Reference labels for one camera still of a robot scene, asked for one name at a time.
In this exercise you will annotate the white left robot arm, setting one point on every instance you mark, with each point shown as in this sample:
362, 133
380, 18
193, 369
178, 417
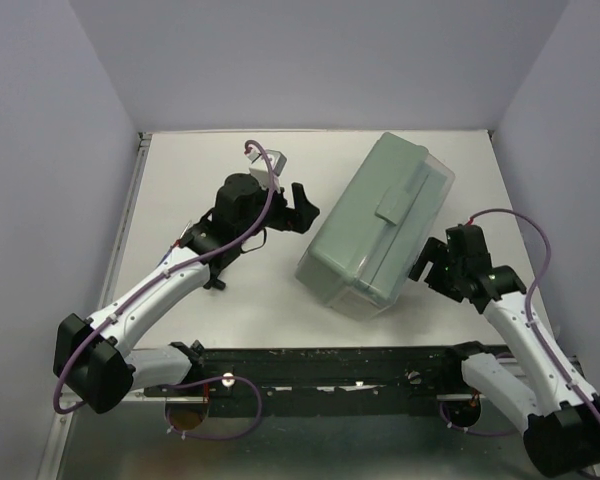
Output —
98, 357

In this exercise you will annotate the green plastic tool box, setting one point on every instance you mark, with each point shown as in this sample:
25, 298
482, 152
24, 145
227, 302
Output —
358, 262

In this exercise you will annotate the small steel claw hammer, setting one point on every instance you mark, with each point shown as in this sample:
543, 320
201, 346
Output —
221, 261

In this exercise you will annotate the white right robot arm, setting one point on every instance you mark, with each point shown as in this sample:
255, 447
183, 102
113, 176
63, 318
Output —
554, 408

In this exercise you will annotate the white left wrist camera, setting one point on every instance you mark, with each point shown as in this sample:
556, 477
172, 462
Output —
265, 172

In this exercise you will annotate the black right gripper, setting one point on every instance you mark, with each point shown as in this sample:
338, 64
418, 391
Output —
434, 250

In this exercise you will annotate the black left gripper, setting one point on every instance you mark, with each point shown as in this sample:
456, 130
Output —
304, 215

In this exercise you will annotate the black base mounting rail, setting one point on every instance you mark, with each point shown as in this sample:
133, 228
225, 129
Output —
321, 382

